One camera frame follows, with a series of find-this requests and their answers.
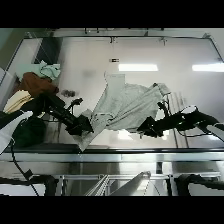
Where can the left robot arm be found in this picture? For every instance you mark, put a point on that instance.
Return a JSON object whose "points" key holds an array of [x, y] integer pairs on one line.
{"points": [[53, 106]]}

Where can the grey T-shirt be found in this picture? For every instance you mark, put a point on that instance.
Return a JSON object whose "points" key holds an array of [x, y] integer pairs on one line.
{"points": [[130, 106]]}

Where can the cream garment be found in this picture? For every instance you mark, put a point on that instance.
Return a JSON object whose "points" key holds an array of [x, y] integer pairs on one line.
{"points": [[18, 101]]}

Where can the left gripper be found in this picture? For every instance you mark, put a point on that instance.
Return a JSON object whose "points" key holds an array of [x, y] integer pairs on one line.
{"points": [[80, 125]]}

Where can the silver frame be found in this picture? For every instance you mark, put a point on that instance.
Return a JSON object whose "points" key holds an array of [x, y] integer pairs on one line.
{"points": [[110, 158]]}

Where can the light green garment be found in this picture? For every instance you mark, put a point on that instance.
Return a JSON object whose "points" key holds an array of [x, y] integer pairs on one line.
{"points": [[46, 70]]}

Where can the brown garment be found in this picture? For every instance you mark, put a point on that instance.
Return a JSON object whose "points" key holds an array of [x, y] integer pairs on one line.
{"points": [[37, 85]]}

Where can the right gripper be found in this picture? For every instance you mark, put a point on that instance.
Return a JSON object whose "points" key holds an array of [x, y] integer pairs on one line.
{"points": [[150, 126]]}

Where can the black garment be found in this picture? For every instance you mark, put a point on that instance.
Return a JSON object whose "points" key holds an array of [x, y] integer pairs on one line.
{"points": [[30, 131]]}

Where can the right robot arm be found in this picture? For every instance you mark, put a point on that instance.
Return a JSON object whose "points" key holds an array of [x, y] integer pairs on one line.
{"points": [[195, 119]]}

